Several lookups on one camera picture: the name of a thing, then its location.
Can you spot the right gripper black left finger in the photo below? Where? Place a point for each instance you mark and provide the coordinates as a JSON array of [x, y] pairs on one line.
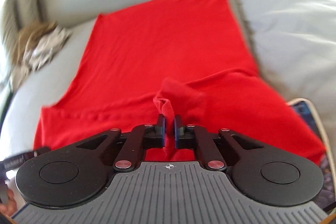
[[155, 133]]

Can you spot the red t-shirt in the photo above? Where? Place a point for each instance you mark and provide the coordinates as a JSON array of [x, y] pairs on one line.
[[172, 57]]

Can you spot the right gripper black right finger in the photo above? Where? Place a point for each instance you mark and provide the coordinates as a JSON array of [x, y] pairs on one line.
[[183, 135]]

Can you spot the beige crumpled clothes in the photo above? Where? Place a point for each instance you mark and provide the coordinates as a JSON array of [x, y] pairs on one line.
[[49, 46]]

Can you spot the grey pillow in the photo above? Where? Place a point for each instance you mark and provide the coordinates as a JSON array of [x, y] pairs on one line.
[[294, 41]]

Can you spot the tan crumpled garment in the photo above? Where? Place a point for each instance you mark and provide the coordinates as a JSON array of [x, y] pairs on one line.
[[28, 38]]

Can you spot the beige back cushion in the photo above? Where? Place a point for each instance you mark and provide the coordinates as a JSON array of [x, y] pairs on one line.
[[16, 14]]

